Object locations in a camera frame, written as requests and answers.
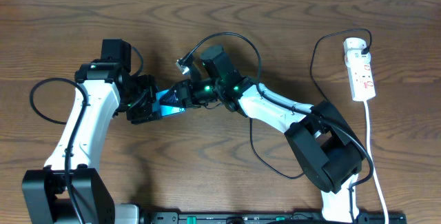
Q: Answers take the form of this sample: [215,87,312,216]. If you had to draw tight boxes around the white USB charger adapter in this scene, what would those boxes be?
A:
[343,37,371,68]

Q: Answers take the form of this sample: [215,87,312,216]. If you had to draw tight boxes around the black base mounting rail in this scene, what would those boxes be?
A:
[137,211,407,224]

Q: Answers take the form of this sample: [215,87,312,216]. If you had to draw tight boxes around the blue screen Galaxy smartphone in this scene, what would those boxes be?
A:
[154,88,186,118]

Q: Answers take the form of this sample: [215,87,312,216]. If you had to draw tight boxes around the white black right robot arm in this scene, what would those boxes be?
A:
[160,45,366,222]

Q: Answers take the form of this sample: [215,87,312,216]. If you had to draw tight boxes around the white power strip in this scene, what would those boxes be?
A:
[347,63,376,102]

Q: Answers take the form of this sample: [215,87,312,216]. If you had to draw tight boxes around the black USB charging cable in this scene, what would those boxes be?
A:
[249,28,373,180]

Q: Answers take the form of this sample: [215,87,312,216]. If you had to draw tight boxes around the white power strip cord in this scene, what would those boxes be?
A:
[362,100,390,224]

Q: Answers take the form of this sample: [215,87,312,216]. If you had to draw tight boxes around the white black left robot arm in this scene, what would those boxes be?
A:
[21,39,162,223]

